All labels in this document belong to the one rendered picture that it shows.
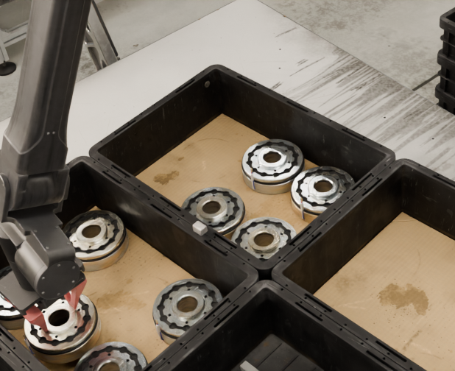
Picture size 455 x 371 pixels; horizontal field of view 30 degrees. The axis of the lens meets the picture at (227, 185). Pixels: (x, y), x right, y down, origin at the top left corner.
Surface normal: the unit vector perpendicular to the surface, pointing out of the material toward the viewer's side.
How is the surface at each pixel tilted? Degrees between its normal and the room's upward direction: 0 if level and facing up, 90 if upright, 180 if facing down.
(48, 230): 25
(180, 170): 0
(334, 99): 0
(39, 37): 66
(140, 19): 0
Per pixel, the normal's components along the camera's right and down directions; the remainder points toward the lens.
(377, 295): -0.11, -0.71
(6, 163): -0.77, 0.15
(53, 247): 0.29, -0.79
